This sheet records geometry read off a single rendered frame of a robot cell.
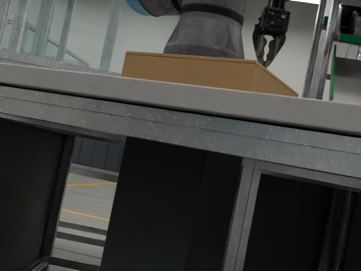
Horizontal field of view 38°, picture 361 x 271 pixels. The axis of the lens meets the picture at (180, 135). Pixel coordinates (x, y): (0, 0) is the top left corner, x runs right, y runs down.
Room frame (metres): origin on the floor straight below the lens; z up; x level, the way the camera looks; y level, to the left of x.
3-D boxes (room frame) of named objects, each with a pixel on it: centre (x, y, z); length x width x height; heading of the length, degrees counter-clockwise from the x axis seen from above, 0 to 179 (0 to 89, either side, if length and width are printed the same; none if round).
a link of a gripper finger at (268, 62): (1.40, -0.20, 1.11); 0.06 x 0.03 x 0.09; 0
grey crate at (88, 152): (3.56, 0.45, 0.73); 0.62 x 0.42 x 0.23; 90
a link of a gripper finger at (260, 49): (1.40, -0.17, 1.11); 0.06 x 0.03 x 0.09; 0
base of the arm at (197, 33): (0.94, -0.01, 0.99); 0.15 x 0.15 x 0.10
